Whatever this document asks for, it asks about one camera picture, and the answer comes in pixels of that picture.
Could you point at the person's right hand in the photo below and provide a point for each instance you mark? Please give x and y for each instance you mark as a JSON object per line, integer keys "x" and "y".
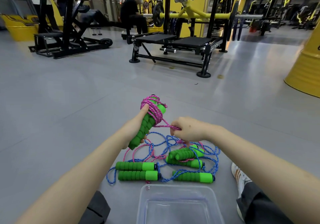
{"x": 193, "y": 131}

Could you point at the person's left hand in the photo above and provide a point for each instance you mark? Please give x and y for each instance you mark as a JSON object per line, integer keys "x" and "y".
{"x": 132, "y": 133}

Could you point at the clear plastic box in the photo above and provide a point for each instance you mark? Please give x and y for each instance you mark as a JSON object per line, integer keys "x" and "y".
{"x": 180, "y": 206}

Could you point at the person's left forearm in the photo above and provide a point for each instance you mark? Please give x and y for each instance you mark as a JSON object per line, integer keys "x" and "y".
{"x": 82, "y": 178}

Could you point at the person's right forearm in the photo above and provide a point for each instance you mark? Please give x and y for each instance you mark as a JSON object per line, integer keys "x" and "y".
{"x": 265, "y": 168}

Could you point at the person's right white sneaker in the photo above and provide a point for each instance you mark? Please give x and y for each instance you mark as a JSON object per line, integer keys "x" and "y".
{"x": 241, "y": 178}

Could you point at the person's left leg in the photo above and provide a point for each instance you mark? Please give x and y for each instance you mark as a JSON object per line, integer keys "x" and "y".
{"x": 97, "y": 208}

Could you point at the person's leg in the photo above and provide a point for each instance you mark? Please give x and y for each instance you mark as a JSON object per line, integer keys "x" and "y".
{"x": 260, "y": 206}
{"x": 97, "y": 208}

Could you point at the person's right leg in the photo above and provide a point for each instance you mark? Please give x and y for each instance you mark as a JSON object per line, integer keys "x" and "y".
{"x": 260, "y": 206}

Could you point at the black squat rack platform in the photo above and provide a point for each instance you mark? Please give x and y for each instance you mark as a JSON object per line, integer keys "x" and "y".
{"x": 191, "y": 41}

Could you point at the black wheeled gym machine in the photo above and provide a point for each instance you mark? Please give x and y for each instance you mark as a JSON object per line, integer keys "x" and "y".
{"x": 66, "y": 41}

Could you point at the yellow barbell bar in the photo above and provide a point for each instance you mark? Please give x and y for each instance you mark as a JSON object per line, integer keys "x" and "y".
{"x": 197, "y": 13}

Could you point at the red object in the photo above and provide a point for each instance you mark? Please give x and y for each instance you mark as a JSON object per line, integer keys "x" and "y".
{"x": 253, "y": 27}

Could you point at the black weight plate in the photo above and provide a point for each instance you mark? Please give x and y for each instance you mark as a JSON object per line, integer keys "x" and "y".
{"x": 158, "y": 14}

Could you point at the large yellow barrel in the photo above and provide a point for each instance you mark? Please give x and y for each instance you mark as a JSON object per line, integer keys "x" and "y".
{"x": 303, "y": 73}

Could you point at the black yellow gym machine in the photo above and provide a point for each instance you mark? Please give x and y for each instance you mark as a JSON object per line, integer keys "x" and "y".
{"x": 303, "y": 17}

